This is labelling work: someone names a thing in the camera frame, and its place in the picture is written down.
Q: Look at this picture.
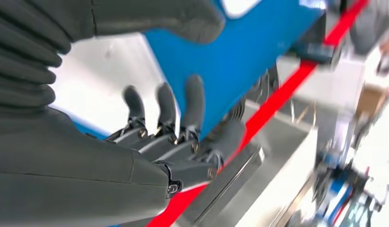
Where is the white mirror shell with scribble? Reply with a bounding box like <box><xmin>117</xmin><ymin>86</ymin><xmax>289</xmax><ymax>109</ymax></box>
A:
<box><xmin>219</xmin><ymin>0</ymin><xmax>265</xmax><ymax>19</ymax></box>

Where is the black stanchion post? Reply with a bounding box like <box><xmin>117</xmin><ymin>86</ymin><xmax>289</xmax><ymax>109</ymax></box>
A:
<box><xmin>287</xmin><ymin>14</ymin><xmax>339</xmax><ymax>66</ymax></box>

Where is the white table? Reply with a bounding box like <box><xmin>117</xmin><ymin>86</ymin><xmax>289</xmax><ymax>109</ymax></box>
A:
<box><xmin>178</xmin><ymin>100</ymin><xmax>319</xmax><ymax>227</ymax></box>
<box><xmin>276</xmin><ymin>56</ymin><xmax>368</xmax><ymax>132</ymax></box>

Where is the blue steel shelf rack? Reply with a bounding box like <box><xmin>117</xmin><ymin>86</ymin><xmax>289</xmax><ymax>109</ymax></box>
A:
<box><xmin>71</xmin><ymin>0</ymin><xmax>335</xmax><ymax>140</ymax></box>

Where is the red barrier belt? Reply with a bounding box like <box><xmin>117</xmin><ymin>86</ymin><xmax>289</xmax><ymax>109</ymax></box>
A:
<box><xmin>146</xmin><ymin>0</ymin><xmax>369</xmax><ymax>227</ymax></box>

